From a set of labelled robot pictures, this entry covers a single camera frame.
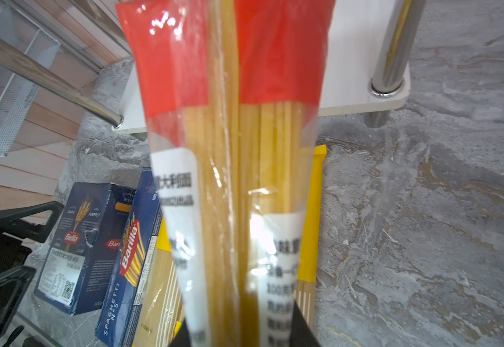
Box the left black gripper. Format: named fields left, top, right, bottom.
left=0, top=201, right=63, bottom=338

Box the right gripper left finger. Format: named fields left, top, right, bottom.
left=169, top=320, right=191, bottom=347

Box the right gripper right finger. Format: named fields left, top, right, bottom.
left=289, top=302, right=321, bottom=347

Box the red clear spaghetti pack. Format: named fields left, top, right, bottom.
left=116, top=1, right=335, bottom=346

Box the wide blue Barilla pasta box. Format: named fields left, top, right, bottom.
left=34, top=182, right=136, bottom=315

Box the left yellow Pastatime spaghetti pack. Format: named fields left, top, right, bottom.
left=132, top=221, right=183, bottom=347

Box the yellow pastatime spaghetti pack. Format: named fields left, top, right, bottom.
left=132, top=221, right=183, bottom=347
left=295, top=145, right=327, bottom=331

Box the right yellow Pastatime spaghetti pack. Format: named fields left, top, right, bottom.
left=295, top=145, right=327, bottom=331

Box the narrow blue Barilla spaghetti box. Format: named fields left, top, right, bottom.
left=95, top=167, right=162, bottom=346

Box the white two-tier shelf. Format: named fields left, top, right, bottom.
left=0, top=0, right=427, bottom=142

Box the white wire mesh rack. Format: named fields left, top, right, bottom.
left=0, top=1, right=60, bottom=157

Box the aluminium wall frame rail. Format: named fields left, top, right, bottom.
left=0, top=0, right=130, bottom=72

